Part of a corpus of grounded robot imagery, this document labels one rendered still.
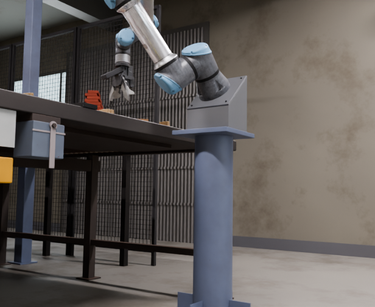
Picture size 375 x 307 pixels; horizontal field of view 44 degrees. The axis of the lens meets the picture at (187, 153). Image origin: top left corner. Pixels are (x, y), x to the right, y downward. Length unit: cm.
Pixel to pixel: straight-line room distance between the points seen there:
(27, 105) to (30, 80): 256
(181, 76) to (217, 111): 21
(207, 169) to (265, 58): 360
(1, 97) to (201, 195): 90
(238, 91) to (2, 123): 99
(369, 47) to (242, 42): 146
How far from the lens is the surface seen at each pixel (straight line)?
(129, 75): 236
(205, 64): 197
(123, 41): 224
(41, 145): 161
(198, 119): 201
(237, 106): 199
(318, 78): 516
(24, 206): 406
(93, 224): 330
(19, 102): 159
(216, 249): 197
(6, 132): 157
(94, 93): 306
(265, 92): 535
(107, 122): 186
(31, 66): 420
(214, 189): 195
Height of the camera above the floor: 60
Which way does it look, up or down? 5 degrees up
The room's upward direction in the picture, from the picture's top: 1 degrees clockwise
